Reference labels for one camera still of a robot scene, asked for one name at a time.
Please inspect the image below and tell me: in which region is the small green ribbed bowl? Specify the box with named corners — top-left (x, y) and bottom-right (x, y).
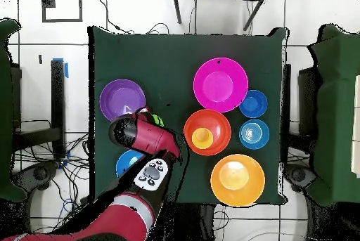
top-left (151, 113), bottom-right (165, 129)

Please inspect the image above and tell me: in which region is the yellow plastic cup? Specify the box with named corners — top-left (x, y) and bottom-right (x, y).
top-left (191, 127), bottom-right (214, 150)

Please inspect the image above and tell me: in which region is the red plastic bowl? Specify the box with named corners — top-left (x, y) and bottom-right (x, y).
top-left (183, 108), bottom-right (232, 157)

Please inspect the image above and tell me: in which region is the purple plastic bowl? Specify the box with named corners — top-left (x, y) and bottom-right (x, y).
top-left (99, 79), bottom-right (146, 123)

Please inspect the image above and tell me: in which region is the dark green table cloth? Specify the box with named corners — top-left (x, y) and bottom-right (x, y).
top-left (87, 25), bottom-right (288, 206)

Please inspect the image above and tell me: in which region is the bright blue plastic bowl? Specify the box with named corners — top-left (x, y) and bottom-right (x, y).
top-left (115, 150), bottom-right (146, 178)

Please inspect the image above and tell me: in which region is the pink plastic bowl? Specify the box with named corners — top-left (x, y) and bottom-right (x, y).
top-left (193, 57), bottom-right (250, 113)

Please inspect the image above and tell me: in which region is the blue tape strip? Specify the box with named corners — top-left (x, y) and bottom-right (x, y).
top-left (52, 58), bottom-right (70, 79)

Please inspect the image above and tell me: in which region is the small dark blue bowl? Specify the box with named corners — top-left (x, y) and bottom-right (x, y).
top-left (238, 89), bottom-right (269, 119)

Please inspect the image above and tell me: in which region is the translucent teal plastic bowl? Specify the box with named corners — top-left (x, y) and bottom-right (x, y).
top-left (238, 119), bottom-right (271, 150)

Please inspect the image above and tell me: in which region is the orange plastic bowl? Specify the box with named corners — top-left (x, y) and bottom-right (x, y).
top-left (210, 153), bottom-right (266, 207)

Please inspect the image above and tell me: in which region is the green cloth side table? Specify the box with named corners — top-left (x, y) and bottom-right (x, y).
top-left (306, 23), bottom-right (360, 207)
top-left (0, 18), bottom-right (27, 202)

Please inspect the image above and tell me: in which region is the white box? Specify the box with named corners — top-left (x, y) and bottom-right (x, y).
top-left (350, 74), bottom-right (360, 178)

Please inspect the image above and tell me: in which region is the black table frame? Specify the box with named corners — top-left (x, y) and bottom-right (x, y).
top-left (12, 59), bottom-right (67, 159)

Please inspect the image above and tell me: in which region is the tangle of cables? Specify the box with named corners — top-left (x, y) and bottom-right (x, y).
top-left (12, 132), bottom-right (94, 232)

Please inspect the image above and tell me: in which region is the thin black cable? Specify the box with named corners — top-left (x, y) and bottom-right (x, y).
top-left (95, 0), bottom-right (134, 34)

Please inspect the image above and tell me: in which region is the black pedestal foot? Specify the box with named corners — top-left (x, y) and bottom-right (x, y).
top-left (12, 161), bottom-right (60, 192)
top-left (283, 162), bottom-right (319, 193)

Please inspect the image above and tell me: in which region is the grey square frame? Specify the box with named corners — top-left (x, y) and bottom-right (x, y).
top-left (41, 0), bottom-right (84, 23)

